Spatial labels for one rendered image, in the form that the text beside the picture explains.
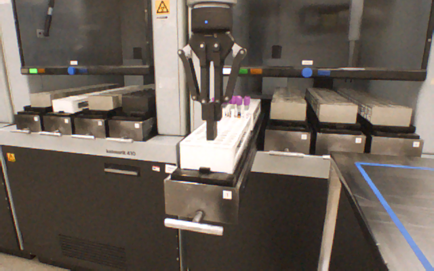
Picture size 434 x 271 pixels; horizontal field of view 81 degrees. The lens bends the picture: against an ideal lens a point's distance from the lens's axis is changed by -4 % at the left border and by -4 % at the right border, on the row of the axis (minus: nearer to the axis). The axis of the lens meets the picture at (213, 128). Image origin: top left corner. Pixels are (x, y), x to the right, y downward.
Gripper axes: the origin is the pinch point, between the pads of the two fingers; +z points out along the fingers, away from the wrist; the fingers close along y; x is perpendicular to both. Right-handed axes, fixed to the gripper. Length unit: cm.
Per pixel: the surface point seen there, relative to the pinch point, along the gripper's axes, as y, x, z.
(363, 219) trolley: -24.2, 15.5, 8.2
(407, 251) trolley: -27.0, 21.2, 8.0
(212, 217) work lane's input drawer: -2.3, 8.5, 15.5
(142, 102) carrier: 37, -39, 4
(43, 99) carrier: 84, -39, 4
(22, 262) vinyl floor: 112, -35, 90
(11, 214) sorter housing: 108, -32, 59
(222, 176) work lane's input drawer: -3.7, 6.6, 8.3
